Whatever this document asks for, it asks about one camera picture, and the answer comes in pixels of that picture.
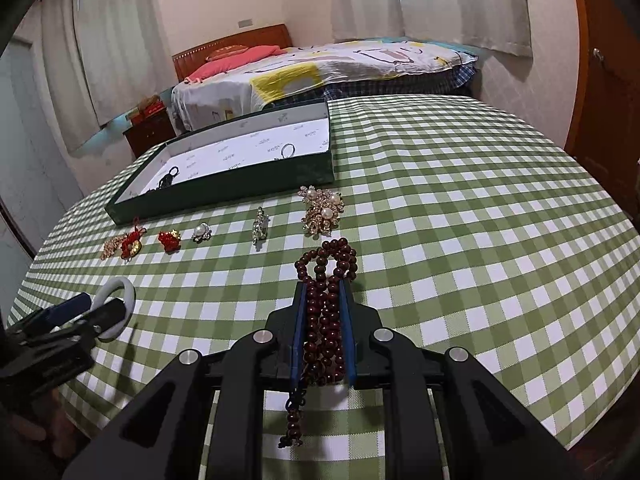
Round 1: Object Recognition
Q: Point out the wooden door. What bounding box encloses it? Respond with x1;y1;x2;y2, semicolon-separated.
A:
565;0;640;211

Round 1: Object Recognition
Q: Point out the wooden headboard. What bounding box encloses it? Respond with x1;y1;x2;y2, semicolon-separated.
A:
171;24;293;82

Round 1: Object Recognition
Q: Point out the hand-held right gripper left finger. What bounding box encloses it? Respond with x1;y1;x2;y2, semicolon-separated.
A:
60;280;308;480

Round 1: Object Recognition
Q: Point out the red box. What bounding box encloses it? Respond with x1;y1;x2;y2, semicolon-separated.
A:
127;97;166;123

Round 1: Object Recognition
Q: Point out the bed with patterned quilt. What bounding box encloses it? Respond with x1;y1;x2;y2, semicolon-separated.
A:
171;37;478;131

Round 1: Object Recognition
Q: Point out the red corded gold charm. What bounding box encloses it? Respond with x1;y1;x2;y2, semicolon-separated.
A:
121;217;148;263

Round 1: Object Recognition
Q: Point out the blue plaid bed sheet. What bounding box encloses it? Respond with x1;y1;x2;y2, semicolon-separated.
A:
260;57;476;111

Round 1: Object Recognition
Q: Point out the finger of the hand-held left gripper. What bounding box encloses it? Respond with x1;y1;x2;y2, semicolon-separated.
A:
10;292;92;333
47;298;127;347

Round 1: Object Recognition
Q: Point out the dark red bead bracelet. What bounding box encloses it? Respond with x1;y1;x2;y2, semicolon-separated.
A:
277;239;358;448

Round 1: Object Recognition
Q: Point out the pink pillow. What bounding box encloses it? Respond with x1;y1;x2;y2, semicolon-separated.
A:
184;45;283;85

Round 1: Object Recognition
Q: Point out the small gold brooch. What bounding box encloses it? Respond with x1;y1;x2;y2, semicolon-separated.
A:
100;235;126;261

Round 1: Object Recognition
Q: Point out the white curtain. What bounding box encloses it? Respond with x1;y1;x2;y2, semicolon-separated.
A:
395;0;533;56
330;0;406;43
10;0;166;151

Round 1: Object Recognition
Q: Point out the large gold pearl brooch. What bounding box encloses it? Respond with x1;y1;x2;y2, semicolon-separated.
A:
298;186;345;236

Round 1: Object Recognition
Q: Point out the black keychain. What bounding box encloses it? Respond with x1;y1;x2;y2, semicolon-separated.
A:
150;166;180;192

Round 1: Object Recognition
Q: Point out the light blue board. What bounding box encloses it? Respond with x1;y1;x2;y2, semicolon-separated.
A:
70;85;173;153

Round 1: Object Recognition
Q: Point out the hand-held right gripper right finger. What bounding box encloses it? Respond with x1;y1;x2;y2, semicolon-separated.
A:
340;277;583;480

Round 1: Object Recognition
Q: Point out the person's left hand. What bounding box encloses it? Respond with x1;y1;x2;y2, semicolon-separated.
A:
7;392;78;461

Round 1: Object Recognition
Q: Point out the white jade bangle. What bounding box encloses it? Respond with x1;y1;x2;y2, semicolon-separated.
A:
92;276;137;343

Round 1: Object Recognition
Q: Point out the wooden nightstand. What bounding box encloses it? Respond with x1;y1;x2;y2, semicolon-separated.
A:
122;110;177;158

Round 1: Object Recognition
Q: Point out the orange pillow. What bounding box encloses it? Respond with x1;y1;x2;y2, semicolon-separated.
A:
206;45;249;60

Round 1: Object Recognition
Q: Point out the green jewelry box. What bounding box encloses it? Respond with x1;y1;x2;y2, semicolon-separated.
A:
104;99;335;226

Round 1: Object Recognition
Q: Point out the green checked tablecloth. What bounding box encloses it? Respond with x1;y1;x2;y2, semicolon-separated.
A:
7;94;640;480

